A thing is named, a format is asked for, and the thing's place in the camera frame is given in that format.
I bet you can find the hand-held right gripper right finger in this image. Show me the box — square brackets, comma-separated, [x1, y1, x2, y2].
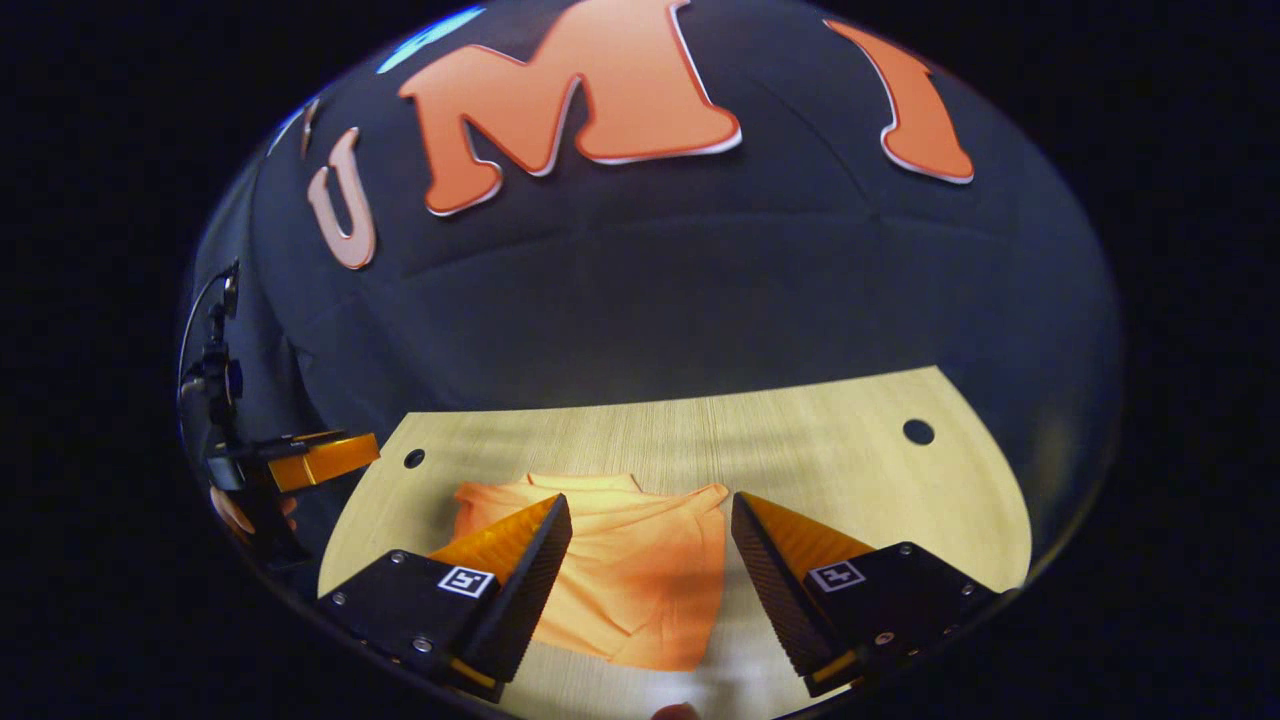
[730, 490, 1001, 699]

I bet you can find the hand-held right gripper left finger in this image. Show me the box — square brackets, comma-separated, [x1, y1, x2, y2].
[318, 493, 574, 704]

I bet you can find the orange T-shirt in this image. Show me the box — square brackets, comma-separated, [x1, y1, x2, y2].
[450, 472, 731, 673]

